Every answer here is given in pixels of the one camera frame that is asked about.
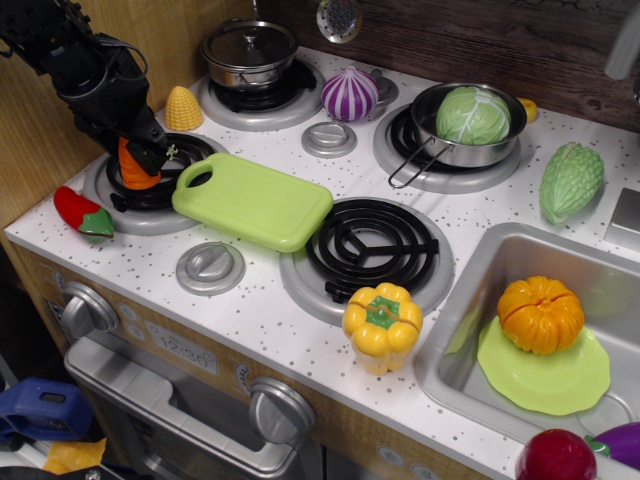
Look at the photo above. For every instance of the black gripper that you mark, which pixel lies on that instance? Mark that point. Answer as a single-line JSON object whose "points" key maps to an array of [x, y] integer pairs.
{"points": [[112, 103]]}

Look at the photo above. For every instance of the orange toy carrot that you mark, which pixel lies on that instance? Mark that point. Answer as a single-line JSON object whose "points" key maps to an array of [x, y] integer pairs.
{"points": [[134, 177]]}

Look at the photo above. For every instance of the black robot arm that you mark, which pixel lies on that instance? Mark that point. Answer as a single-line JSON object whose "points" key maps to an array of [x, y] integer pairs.
{"points": [[51, 37]]}

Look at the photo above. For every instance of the green plastic cutting board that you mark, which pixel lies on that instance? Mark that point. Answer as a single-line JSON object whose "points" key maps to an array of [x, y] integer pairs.
{"points": [[256, 203]]}

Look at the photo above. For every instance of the black front left burner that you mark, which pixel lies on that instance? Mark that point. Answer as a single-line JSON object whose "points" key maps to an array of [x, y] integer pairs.
{"points": [[188, 150]]}

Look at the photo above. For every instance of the yellow toy corn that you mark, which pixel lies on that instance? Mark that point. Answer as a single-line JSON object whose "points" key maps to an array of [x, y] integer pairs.
{"points": [[182, 112]]}

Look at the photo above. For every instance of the red toy chili pepper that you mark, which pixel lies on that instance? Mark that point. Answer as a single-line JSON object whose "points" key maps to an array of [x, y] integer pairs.
{"points": [[91, 221]]}

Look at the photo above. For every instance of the grey stovetop knob front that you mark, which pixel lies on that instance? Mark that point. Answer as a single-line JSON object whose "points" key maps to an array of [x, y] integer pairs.
{"points": [[210, 269]]}

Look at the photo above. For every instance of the grey stovetop knob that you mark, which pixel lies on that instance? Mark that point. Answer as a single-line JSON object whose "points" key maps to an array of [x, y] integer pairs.
{"points": [[210, 269], [388, 93], [331, 139]]}

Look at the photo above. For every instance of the steel pot with lid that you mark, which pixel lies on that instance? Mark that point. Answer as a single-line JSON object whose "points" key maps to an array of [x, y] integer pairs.
{"points": [[249, 55]]}

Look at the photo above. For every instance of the black back left burner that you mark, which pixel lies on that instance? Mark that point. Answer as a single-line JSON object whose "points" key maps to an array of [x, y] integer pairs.
{"points": [[298, 79]]}

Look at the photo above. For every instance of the silver oven knob left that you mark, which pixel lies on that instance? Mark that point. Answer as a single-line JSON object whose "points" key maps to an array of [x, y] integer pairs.
{"points": [[85, 311]]}

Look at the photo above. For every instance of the silver oven knob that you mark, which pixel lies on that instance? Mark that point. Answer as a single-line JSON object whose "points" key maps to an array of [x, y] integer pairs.
{"points": [[85, 311], [278, 413]]}

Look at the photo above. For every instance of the grey stovetop knob middle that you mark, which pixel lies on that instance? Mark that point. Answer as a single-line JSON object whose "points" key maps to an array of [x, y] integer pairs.
{"points": [[331, 139]]}

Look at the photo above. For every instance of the purple toy onion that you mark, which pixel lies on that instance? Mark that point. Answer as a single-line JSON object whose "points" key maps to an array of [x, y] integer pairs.
{"points": [[350, 95]]}

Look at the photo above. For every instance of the steel slotted ladle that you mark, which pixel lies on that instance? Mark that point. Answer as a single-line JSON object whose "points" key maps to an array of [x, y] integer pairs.
{"points": [[339, 21]]}

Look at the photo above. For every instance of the black front right burner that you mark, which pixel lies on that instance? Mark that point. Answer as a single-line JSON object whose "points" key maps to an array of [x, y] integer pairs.
{"points": [[366, 242]]}

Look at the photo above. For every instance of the grey stovetop knob back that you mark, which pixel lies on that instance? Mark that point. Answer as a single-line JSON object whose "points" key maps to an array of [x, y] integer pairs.
{"points": [[388, 93]]}

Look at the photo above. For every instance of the blue plastic clamp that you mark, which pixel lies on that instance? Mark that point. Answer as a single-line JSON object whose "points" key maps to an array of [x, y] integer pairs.
{"points": [[41, 409]]}

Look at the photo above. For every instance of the yellow toy bell pepper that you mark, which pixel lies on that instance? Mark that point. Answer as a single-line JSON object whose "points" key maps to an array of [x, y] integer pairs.
{"points": [[383, 325]]}

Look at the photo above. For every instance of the silver oven knob right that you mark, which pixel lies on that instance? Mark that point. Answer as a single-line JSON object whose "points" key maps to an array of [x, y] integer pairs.
{"points": [[278, 413]]}

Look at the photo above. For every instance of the yellow cloth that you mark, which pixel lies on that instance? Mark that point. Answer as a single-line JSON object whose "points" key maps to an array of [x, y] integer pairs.
{"points": [[70, 456]]}

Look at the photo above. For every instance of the steel frying pan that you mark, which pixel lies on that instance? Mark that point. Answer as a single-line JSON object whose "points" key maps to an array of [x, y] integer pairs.
{"points": [[428, 102]]}

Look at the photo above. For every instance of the green toy cabbage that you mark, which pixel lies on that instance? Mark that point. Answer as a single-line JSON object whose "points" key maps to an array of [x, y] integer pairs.
{"points": [[472, 115]]}

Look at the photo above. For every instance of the silver toy sink basin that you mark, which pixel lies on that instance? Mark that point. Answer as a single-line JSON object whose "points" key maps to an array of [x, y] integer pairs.
{"points": [[608, 288]]}

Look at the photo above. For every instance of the yellow toy cup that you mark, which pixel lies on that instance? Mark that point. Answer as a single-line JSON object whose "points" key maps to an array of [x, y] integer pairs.
{"points": [[530, 107]]}

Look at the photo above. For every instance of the green toy bitter melon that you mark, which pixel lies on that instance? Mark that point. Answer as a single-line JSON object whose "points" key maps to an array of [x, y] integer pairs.
{"points": [[571, 179]]}

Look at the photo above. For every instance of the orange toy pumpkin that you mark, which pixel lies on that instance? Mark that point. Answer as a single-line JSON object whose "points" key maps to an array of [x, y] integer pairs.
{"points": [[540, 315]]}

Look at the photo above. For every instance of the light green plastic plate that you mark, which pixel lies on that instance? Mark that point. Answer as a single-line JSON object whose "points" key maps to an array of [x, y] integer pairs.
{"points": [[557, 384]]}

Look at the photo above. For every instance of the silver toy faucet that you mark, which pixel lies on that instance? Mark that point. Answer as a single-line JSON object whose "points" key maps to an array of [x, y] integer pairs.
{"points": [[625, 50]]}

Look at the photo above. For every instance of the red toy apple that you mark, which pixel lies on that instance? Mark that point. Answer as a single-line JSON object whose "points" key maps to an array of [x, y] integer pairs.
{"points": [[556, 454]]}

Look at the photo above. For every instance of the purple toy eggplant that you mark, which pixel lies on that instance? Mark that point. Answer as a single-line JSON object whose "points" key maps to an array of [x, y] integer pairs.
{"points": [[620, 443]]}

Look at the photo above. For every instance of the silver oven door handle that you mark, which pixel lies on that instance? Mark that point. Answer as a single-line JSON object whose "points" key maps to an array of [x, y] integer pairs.
{"points": [[178, 427]]}

